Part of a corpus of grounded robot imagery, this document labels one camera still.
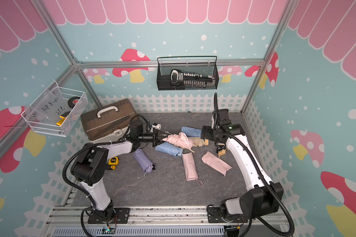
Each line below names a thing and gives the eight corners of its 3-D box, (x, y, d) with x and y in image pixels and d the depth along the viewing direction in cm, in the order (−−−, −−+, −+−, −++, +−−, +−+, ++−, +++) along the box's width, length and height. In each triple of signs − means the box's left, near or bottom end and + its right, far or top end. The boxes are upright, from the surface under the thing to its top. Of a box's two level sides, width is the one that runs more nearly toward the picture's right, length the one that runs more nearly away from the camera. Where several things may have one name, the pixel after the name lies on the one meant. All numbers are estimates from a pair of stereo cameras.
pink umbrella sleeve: (200, 160, 96) (200, 158, 94) (206, 151, 99) (207, 150, 98) (225, 177, 88) (226, 175, 87) (231, 167, 92) (232, 166, 90)
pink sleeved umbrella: (185, 180, 87) (186, 178, 84) (182, 156, 97) (182, 153, 94) (197, 179, 88) (198, 176, 85) (192, 154, 98) (193, 152, 95)
